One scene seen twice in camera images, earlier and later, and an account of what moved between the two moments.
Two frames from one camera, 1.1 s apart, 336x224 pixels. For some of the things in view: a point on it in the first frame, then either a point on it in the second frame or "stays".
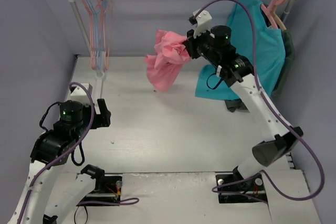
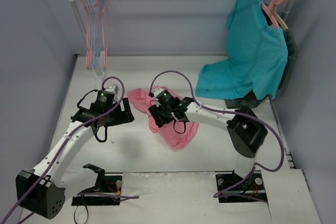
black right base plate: x=253 y=186 stays
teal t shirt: x=270 y=49 stays
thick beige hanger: x=282 y=23 stays
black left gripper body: x=98 y=115 → x=124 y=111
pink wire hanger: x=106 y=6 → x=104 y=4
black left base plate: x=112 y=192 stays
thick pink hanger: x=276 y=2 stays
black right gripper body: x=191 y=44 → x=156 y=118
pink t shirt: x=170 y=53 → x=179 y=134
